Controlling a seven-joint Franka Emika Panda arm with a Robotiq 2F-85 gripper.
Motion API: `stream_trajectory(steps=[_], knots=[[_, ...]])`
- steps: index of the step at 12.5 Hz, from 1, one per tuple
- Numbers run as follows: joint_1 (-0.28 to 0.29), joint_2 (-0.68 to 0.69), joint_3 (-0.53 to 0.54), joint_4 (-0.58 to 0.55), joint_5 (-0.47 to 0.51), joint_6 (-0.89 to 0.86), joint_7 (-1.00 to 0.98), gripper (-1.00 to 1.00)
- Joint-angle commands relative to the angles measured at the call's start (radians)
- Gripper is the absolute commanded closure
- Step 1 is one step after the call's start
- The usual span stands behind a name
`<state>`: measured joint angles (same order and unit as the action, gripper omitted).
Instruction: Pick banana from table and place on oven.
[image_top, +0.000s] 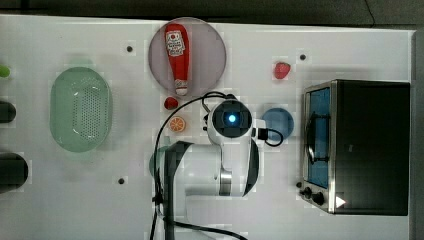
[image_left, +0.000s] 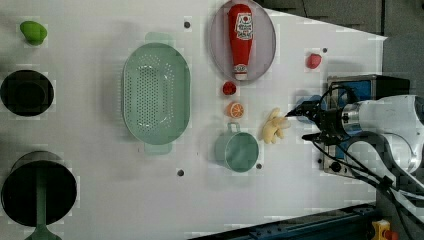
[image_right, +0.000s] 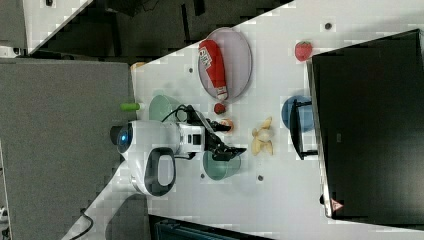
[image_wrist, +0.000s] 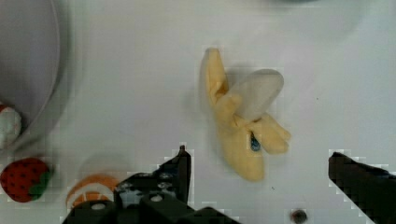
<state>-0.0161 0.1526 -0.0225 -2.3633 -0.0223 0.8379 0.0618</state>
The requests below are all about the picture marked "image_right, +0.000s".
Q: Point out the black toaster oven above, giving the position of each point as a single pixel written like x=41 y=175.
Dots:
x=367 y=101

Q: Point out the green marker pen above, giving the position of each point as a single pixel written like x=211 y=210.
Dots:
x=128 y=107

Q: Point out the plush peeled banana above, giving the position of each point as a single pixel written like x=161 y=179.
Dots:
x=262 y=138

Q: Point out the large red strawberry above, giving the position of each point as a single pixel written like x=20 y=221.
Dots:
x=303 y=50

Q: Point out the grey round plate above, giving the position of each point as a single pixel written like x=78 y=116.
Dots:
x=237 y=62

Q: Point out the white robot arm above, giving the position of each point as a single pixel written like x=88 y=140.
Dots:
x=143 y=142

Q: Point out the blue bowl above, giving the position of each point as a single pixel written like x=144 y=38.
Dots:
x=305 y=113

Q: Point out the orange slice toy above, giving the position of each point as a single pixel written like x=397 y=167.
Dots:
x=228 y=123

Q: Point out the small red strawberry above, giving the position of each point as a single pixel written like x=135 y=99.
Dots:
x=219 y=108

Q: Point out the teal green cup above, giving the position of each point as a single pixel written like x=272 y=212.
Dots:
x=219 y=170

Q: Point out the red plush ketchup bottle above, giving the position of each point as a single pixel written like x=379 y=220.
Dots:
x=212 y=60

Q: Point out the green colander basket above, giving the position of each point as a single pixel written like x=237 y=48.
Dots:
x=163 y=106

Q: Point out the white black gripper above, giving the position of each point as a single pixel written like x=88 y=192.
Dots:
x=198 y=134

